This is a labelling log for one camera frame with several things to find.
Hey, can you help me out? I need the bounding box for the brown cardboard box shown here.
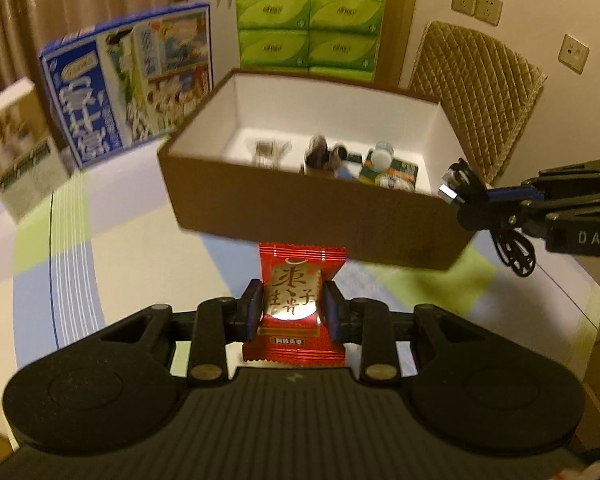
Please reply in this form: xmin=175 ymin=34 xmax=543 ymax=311
xmin=157 ymin=67 xmax=475 ymax=272

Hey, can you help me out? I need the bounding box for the green packet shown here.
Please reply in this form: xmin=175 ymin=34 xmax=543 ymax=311
xmin=358 ymin=157 xmax=422 ymax=192

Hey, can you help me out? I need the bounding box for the white round bottle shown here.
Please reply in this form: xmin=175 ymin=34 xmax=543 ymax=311
xmin=369 ymin=141 xmax=395 ymax=172

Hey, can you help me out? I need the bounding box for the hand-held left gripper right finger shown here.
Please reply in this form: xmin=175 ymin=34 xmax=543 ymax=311
xmin=321 ymin=280 xmax=482 ymax=387

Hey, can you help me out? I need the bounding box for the black cable with silver plug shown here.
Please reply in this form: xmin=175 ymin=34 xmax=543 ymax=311
xmin=438 ymin=157 xmax=539 ymax=280

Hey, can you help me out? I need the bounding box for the checked cloth desktop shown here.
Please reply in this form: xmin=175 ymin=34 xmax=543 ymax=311
xmin=0 ymin=157 xmax=600 ymax=456

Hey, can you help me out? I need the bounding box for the white product box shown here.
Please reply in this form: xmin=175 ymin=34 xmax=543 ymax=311
xmin=0 ymin=76 xmax=74 ymax=222

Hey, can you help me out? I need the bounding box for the bundle of green tissue packs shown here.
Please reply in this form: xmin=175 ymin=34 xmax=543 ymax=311
xmin=235 ymin=0 xmax=387 ymax=84

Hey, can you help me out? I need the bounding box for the red candy packet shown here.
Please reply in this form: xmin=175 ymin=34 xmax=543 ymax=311
xmin=241 ymin=241 xmax=349 ymax=367

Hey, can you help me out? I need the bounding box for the blue milk carton box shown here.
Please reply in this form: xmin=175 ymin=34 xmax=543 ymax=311
xmin=38 ymin=1 xmax=216 ymax=171

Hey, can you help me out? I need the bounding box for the brown curtain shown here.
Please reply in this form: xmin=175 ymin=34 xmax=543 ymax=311
xmin=0 ymin=0 xmax=190 ymax=116

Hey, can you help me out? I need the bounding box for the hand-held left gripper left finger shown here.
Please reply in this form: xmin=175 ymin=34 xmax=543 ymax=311
xmin=97 ymin=279 xmax=262 ymax=387

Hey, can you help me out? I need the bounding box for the chair with quilted cover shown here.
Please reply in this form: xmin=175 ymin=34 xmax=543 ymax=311
xmin=406 ymin=20 xmax=549 ymax=187

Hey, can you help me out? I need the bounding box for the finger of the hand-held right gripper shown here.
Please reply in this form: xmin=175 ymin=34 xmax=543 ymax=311
xmin=456 ymin=191 xmax=600 ymax=235
xmin=486 ymin=157 xmax=600 ymax=204

